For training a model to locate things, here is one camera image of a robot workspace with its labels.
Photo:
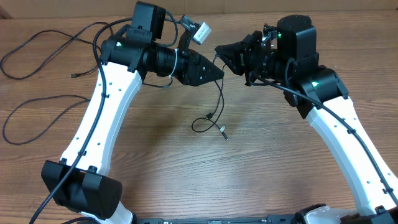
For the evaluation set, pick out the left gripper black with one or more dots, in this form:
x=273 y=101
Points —
x=193 y=70

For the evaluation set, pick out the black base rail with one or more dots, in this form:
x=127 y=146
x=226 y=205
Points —
x=214 y=220

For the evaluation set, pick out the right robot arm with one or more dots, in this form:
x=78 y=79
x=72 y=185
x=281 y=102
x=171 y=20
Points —
x=284 y=56

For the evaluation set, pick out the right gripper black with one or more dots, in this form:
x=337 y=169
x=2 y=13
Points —
x=236 y=55

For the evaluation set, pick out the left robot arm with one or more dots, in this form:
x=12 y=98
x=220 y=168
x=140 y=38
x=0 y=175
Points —
x=79 y=181

